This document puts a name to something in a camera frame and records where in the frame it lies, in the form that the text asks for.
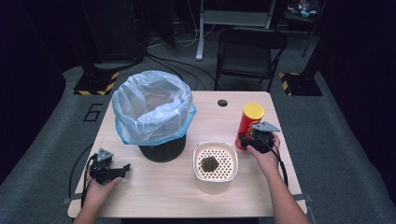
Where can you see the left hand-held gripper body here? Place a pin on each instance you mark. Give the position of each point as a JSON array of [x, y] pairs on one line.
[[101, 166]]

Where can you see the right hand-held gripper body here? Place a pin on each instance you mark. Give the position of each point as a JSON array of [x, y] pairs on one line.
[[263, 138]]

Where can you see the red chip can yellow lid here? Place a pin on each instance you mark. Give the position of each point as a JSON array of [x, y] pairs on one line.
[[251, 119]]

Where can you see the person's left hand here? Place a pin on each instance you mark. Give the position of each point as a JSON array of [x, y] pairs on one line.
[[99, 191]]

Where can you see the person's right hand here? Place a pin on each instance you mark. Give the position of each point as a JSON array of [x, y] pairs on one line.
[[267, 160]]

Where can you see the dark green clump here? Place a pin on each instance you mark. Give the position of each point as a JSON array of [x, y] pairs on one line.
[[209, 164]]

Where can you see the black mesh trash bin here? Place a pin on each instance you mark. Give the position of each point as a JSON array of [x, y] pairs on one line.
[[163, 151]]

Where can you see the white perforated strainer basket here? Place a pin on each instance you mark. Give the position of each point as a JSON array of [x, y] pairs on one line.
[[199, 174]]

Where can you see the hazard-striped black stand base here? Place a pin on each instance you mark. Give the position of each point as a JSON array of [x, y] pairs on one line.
[[303, 84], [93, 84]]

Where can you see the black folding chair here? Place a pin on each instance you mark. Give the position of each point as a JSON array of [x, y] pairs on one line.
[[249, 56]]

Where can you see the black cabinet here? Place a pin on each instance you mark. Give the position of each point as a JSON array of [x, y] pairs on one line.
[[115, 28]]

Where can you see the white metal desk frame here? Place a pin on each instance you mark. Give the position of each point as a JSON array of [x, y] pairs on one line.
[[233, 18]]

